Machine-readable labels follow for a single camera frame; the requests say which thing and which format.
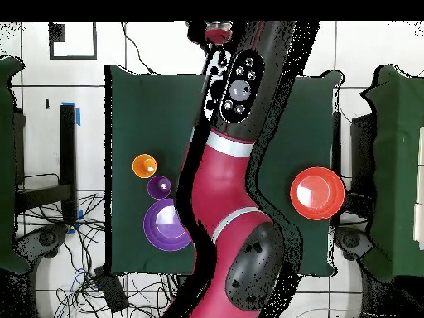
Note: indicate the orange cup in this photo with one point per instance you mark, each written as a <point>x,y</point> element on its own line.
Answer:
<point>144,165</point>

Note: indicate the large orange bowl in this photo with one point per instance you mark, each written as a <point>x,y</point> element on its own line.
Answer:
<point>317,193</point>

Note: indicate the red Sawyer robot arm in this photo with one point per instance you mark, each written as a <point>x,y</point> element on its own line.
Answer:
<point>225,198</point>

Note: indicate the dark green table cloth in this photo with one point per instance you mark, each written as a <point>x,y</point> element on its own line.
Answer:
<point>149,116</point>

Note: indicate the purple cup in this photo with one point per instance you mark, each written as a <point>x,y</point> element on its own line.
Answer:
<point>159,187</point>

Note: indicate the black equipment stand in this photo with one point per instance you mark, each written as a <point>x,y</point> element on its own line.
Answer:
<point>362,149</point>
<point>68,149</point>

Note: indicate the purple bowl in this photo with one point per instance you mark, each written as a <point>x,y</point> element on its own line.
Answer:
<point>162,225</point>

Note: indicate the green clothed side table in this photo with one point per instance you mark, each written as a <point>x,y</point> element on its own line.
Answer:
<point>397,165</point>
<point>6,132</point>

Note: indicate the black power strip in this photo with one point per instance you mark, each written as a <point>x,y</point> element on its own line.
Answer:
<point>111,291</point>

